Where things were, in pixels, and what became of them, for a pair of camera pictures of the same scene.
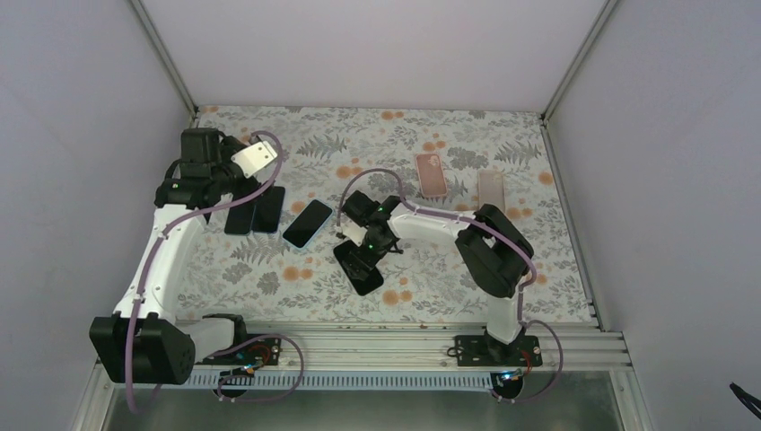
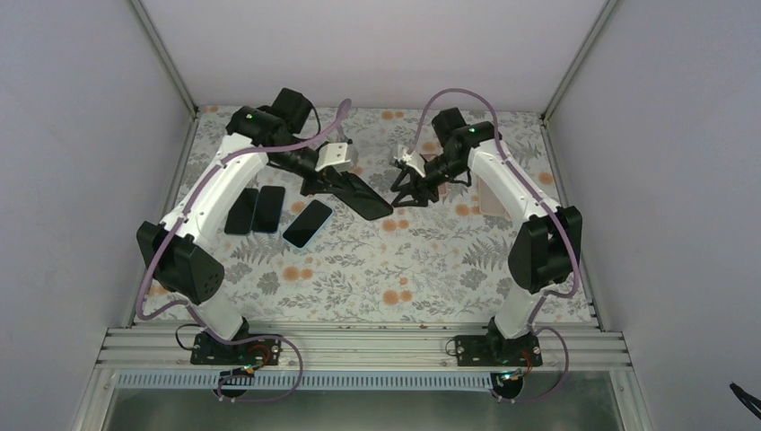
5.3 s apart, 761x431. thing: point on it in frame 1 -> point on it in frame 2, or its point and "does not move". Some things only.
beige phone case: x=491 y=189 does not move
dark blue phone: x=267 y=212 does not move
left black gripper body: x=222 y=175 -> x=323 y=180
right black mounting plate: x=477 y=350 does not move
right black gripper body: x=379 y=249 -> x=424 y=189
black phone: x=240 y=219 does not move
